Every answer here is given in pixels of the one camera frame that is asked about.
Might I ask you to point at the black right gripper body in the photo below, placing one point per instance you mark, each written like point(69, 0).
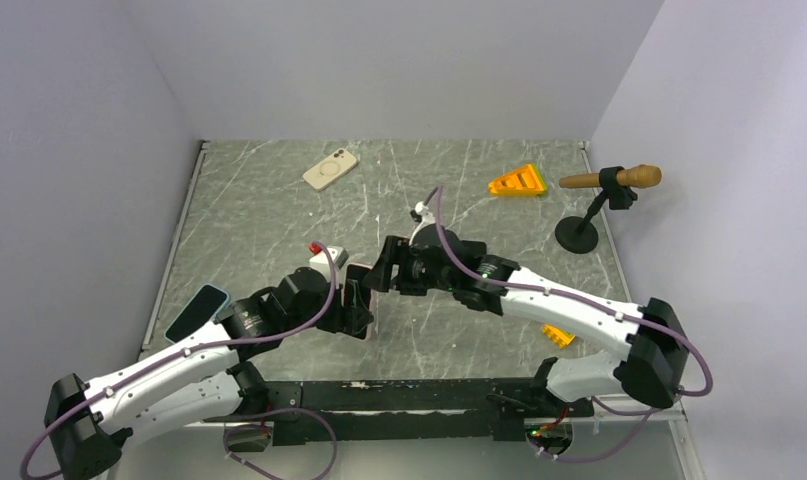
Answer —
point(421, 278)

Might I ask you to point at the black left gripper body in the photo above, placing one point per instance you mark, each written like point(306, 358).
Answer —
point(339, 317)

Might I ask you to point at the beige phone case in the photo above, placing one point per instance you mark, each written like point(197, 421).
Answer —
point(330, 169)

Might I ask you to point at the phone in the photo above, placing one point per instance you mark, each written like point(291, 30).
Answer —
point(358, 271)
point(206, 303)

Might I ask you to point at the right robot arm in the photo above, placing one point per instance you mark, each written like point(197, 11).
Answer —
point(643, 347)

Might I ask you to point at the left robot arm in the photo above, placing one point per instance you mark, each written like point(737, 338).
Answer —
point(207, 373)

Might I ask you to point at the phone in blue case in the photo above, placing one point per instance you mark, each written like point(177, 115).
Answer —
point(206, 303)

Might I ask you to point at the orange triangular toy block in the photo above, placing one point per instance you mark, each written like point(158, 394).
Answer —
point(526, 181)

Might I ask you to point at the brown microphone on stand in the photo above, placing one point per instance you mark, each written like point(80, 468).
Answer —
point(616, 187)

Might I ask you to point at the yellow grid toy block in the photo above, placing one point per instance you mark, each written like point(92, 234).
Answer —
point(558, 337)

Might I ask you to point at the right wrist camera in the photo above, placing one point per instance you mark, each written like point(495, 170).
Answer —
point(422, 216)

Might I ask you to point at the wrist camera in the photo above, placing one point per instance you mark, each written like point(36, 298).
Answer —
point(422, 216)
point(323, 257)

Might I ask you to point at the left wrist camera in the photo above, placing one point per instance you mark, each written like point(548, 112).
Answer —
point(323, 257)

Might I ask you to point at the black base frame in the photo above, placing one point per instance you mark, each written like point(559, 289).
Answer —
point(502, 409)

